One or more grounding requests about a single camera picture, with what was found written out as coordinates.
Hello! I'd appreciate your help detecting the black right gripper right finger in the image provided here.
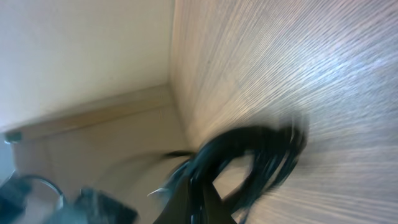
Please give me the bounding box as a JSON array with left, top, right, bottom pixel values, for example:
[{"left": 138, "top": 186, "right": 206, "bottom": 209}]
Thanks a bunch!
[{"left": 201, "top": 182, "right": 236, "bottom": 224}]

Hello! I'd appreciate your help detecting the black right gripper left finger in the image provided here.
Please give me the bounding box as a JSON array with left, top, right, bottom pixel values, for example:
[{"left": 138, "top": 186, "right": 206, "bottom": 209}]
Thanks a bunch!
[{"left": 154, "top": 177, "right": 192, "bottom": 224}]

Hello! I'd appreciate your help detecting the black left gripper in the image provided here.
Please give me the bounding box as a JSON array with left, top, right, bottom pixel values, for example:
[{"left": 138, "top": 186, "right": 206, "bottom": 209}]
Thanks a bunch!
[{"left": 43, "top": 186, "right": 139, "bottom": 224}]

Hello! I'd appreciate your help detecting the black USB cable bundle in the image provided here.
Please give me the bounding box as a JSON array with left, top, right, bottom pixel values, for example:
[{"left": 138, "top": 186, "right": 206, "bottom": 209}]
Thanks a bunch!
[{"left": 146, "top": 123, "right": 308, "bottom": 224}]

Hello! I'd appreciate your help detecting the black left camera cable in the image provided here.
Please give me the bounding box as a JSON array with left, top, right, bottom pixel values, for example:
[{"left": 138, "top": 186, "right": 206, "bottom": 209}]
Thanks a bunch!
[{"left": 9, "top": 174, "right": 66, "bottom": 209}]

